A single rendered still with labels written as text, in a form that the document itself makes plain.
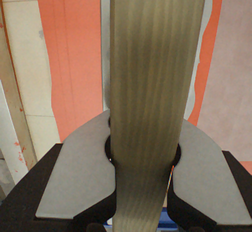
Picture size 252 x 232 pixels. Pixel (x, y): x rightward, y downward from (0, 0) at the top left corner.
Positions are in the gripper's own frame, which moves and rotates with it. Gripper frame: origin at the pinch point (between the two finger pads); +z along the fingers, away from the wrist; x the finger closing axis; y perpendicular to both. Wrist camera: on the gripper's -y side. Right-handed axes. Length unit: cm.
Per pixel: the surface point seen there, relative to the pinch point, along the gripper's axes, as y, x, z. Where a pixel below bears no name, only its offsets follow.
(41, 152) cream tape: 16.5, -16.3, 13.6
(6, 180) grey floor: 150, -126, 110
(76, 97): 5.5, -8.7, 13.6
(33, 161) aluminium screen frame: 17.6, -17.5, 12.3
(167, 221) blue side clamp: 28.0, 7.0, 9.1
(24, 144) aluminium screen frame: 13.2, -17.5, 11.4
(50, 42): -2.3, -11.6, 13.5
